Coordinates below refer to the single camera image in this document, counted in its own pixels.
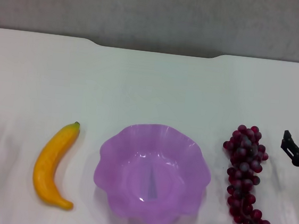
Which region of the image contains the purple translucent plastic bowl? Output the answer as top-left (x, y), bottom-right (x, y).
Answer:
top-left (89, 117), bottom-right (217, 224)

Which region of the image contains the yellow banana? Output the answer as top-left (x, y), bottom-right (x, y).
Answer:
top-left (29, 118), bottom-right (83, 212)

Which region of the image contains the dark red grape bunch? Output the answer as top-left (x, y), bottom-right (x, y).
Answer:
top-left (214, 122), bottom-right (294, 224)

